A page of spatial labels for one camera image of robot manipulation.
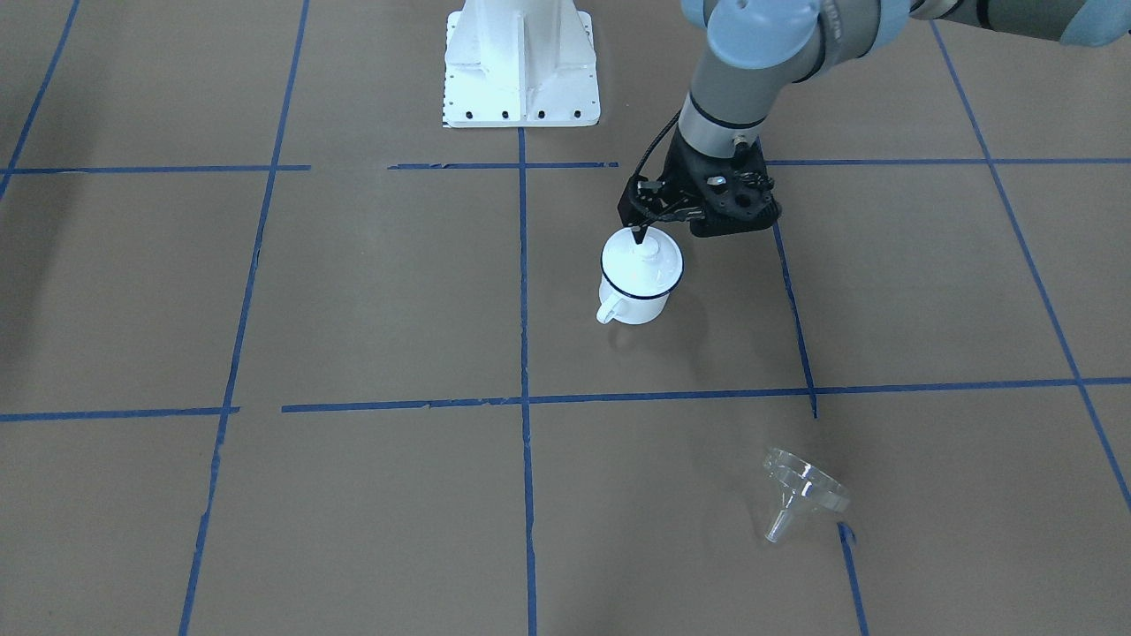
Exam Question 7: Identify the far black camera cable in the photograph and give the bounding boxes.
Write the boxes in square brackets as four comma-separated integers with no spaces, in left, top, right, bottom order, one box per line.
[629,110,683,213]

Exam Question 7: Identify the white enamel mug blue rim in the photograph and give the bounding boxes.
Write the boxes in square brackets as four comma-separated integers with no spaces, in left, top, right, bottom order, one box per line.
[596,273,677,325]

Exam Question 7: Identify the clear plastic funnel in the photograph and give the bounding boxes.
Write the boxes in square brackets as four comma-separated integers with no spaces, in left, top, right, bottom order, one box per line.
[763,447,851,544]

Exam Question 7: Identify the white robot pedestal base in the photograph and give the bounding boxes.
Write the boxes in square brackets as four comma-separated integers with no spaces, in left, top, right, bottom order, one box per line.
[442,1,601,129]

